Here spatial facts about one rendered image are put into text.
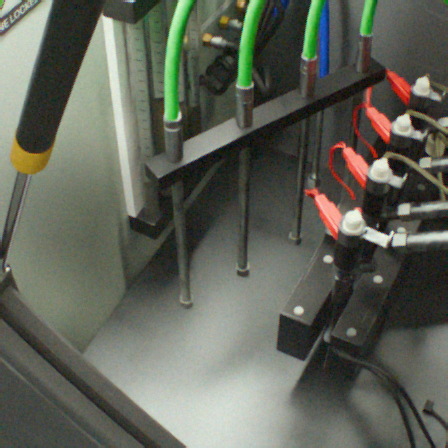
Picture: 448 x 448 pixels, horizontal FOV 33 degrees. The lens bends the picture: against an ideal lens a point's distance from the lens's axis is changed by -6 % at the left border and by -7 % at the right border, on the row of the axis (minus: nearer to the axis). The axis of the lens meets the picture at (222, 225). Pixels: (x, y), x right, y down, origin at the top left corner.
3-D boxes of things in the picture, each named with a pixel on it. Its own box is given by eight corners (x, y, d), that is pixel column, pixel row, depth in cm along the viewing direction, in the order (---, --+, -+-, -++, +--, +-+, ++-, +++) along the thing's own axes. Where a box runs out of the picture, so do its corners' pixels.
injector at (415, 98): (418, 219, 105) (445, 106, 89) (386, 206, 106) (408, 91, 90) (424, 205, 106) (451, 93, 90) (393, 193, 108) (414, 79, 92)
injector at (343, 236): (352, 356, 91) (379, 247, 75) (315, 341, 93) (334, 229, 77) (361, 339, 93) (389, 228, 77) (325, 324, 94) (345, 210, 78)
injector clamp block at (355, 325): (343, 407, 94) (362, 346, 82) (272, 378, 97) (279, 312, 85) (432, 221, 113) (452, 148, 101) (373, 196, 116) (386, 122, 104)
